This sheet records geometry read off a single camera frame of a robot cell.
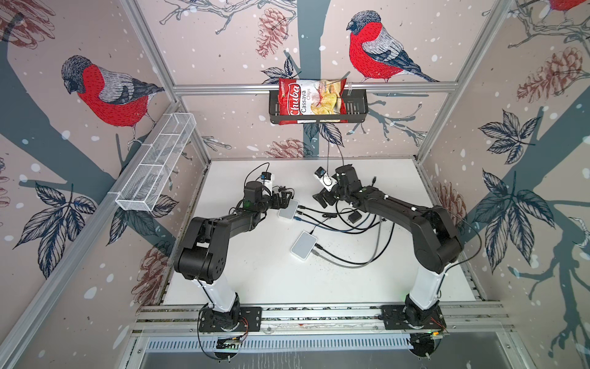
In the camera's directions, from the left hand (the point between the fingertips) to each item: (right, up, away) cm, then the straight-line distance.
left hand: (282, 191), depth 93 cm
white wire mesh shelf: (-44, +12, -14) cm, 47 cm away
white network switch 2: (+9, -21, -5) cm, 23 cm away
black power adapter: (+31, -11, +4) cm, 34 cm away
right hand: (+16, +1, 0) cm, 16 cm away
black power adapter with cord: (-1, +1, +14) cm, 14 cm away
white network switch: (+3, -9, +4) cm, 11 cm away
